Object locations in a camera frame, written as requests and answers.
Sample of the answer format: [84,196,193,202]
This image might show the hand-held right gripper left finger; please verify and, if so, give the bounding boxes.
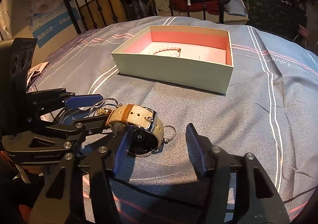
[28,126,135,224]

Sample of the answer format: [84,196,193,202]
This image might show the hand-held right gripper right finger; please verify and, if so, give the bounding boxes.
[185,123,290,224]

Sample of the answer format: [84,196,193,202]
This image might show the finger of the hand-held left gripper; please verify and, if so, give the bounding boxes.
[26,89,104,118]
[44,114,113,138]

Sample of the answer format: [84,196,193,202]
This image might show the gold chain necklace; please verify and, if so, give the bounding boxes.
[87,98,123,118]

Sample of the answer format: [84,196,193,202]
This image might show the beige strap wristwatch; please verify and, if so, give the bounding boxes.
[107,104,165,157]

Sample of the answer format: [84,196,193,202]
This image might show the pale green box pink inside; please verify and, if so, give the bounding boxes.
[111,25,234,95]

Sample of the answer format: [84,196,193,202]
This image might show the grey plaid bedsheet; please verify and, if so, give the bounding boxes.
[27,17,318,224]

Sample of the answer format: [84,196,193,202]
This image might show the beige cushion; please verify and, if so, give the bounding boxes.
[155,0,174,12]

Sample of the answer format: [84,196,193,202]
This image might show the red cloth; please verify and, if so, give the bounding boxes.
[170,0,225,14]

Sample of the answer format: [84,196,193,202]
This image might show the grey blue pillow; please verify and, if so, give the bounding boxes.
[225,3,246,14]

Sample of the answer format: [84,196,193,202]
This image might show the green patterned counter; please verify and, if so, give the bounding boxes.
[248,0,307,33]

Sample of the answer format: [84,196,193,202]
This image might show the pink stool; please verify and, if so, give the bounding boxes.
[294,24,311,43]

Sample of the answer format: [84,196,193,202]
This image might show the silver key ring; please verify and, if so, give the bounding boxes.
[163,125,177,143]

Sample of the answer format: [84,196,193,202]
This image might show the blue and white wall poster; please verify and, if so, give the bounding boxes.
[25,0,82,48]

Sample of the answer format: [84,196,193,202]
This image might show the black cable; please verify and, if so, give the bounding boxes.
[109,177,207,211]

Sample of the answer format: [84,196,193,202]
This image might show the white pearl bracelet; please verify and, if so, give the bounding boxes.
[148,46,183,56]

